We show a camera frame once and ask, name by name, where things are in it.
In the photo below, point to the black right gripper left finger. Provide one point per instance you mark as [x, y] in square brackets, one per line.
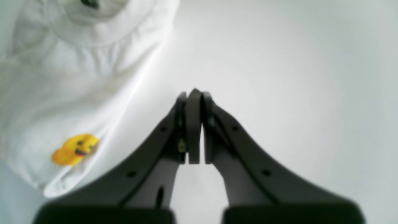
[139, 189]

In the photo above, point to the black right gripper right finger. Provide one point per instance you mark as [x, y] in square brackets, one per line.
[259, 189]

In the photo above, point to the white printed T-shirt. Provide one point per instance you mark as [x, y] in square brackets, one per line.
[67, 76]

